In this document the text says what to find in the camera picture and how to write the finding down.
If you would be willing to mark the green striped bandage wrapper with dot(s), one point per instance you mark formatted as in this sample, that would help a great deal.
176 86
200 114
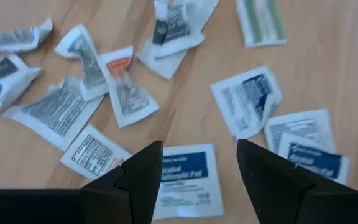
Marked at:
261 21

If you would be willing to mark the white first aid packet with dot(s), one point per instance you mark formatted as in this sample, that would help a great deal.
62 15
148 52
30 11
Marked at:
163 63
300 124
208 12
172 28
54 112

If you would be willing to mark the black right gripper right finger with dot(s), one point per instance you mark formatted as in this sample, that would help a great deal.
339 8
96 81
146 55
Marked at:
269 183

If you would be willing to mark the white packet black triangle print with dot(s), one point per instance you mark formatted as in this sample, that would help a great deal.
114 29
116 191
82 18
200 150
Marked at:
2 81
85 62

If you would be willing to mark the white packet blue label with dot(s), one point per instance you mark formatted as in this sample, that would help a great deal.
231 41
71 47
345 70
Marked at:
315 160
188 180
244 99

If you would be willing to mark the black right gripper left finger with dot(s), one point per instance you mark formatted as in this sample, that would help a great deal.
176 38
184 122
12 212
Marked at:
141 177

